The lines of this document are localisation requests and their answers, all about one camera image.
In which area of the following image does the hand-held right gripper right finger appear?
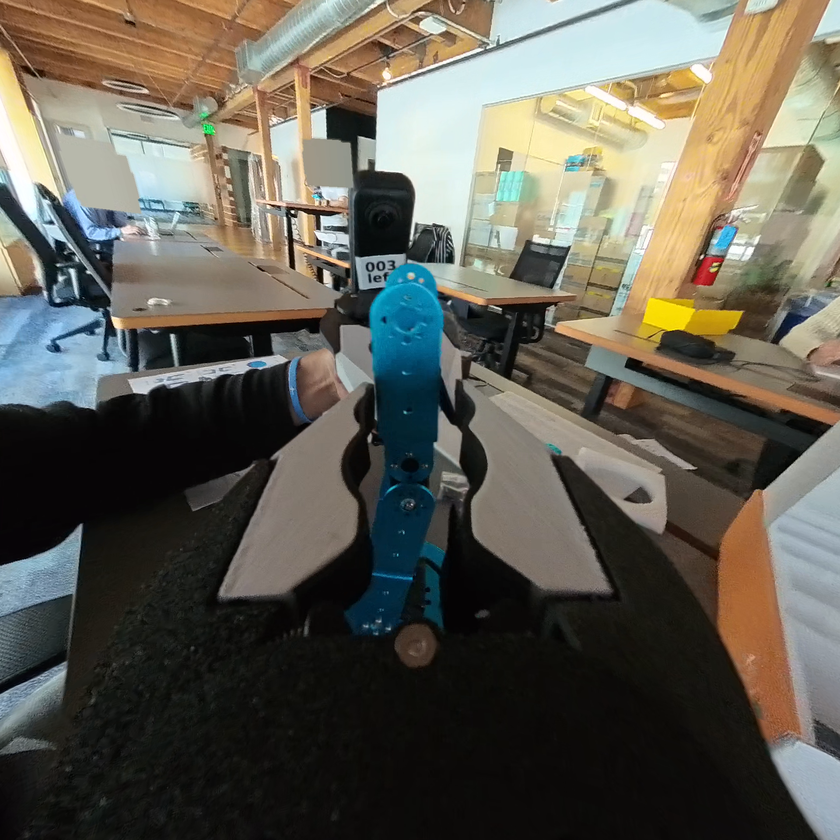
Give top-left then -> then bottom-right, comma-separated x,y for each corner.
445,381 -> 616,632

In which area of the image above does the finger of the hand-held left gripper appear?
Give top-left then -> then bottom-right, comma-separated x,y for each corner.
336,325 -> 376,395
438,328 -> 475,398

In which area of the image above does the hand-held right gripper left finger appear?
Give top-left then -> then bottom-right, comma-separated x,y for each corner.
218,384 -> 376,624

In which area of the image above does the blue toy robot arm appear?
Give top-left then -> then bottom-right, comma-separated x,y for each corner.
344,264 -> 454,637

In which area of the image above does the person's left forearm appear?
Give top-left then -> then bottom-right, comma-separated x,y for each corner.
0,361 -> 303,565

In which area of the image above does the wooden standing desk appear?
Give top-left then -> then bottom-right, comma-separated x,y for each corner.
256,197 -> 350,271

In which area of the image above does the wooden office desk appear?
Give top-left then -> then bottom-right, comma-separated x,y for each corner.
420,262 -> 578,382
110,226 -> 342,368
554,314 -> 840,473

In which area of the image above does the person's left hand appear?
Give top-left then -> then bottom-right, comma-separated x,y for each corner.
298,348 -> 350,422

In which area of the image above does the office chair with striped jacket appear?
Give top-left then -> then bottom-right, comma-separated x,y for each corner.
407,223 -> 455,265

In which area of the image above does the blue wristband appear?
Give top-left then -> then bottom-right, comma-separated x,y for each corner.
287,356 -> 314,424

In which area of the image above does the white foam block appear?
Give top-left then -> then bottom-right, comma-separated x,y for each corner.
577,446 -> 668,532

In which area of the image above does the white foam sheet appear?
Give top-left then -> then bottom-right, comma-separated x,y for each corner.
492,390 -> 697,473

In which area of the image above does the black mesh office chair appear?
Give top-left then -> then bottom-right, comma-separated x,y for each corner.
472,239 -> 572,355

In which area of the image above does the open instruction booklet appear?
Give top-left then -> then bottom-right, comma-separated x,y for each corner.
128,354 -> 290,395

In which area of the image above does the stack of cardboard boxes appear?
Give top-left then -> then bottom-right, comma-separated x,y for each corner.
462,147 -> 647,316

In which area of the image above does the black pouch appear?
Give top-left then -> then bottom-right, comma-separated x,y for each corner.
656,328 -> 736,365

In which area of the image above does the yellow plastic bin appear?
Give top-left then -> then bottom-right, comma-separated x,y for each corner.
642,297 -> 744,334

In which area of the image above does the white cardboard box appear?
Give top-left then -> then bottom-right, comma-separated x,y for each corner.
715,420 -> 840,840

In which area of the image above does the red fire extinguisher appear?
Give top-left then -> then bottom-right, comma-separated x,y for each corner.
692,223 -> 739,287

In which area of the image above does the blue barrel bin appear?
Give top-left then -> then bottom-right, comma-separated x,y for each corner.
774,292 -> 821,343

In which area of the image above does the wooden ceiling post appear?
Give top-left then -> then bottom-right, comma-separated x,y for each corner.
294,62 -> 316,263
252,88 -> 277,227

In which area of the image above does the silver air duct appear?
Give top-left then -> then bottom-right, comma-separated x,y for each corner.
236,0 -> 435,86

